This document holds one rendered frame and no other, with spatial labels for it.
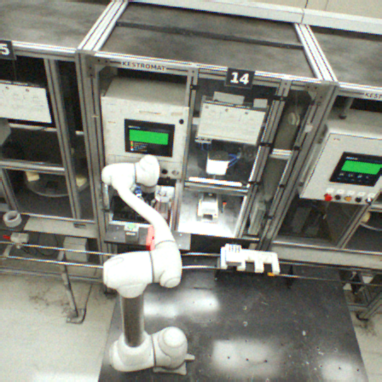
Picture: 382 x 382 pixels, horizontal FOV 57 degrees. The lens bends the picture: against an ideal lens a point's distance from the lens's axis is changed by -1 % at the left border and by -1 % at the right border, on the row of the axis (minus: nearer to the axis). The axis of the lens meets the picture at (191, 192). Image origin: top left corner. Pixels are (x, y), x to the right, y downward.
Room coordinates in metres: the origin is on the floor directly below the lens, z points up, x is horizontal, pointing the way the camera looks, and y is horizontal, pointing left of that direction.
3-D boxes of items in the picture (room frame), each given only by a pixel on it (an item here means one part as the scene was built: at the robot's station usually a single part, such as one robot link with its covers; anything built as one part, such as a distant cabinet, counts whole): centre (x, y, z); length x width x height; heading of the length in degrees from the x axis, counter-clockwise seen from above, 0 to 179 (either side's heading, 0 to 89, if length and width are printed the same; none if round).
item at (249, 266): (1.37, -0.43, 0.84); 0.36 x 0.14 x 0.10; 93
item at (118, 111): (1.59, 0.28, 1.60); 0.42 x 0.29 x 0.46; 93
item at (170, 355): (0.77, -0.01, 0.85); 0.18 x 0.16 x 0.22; 109
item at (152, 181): (1.38, 0.25, 1.49); 0.13 x 0.11 x 0.16; 109
